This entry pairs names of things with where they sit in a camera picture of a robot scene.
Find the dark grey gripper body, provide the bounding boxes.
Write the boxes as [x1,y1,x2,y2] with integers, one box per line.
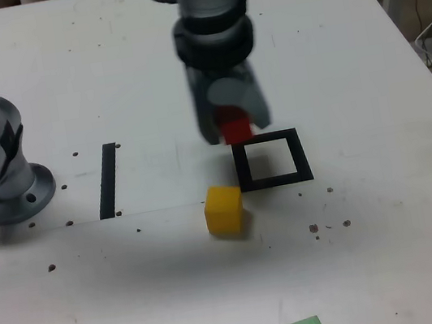
[184,54,255,90]

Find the black tape strip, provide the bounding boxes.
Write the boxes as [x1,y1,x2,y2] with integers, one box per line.
[88,142,127,222]

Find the black tape square outline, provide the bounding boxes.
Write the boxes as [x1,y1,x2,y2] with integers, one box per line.
[229,126,315,194]

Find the yellow cube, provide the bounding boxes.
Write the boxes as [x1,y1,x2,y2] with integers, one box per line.
[200,181,249,239]

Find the red cube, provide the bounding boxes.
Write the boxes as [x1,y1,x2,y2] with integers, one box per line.
[213,101,257,147]

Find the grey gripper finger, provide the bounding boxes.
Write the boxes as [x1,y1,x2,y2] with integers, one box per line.
[185,67,225,149]
[202,61,275,138]

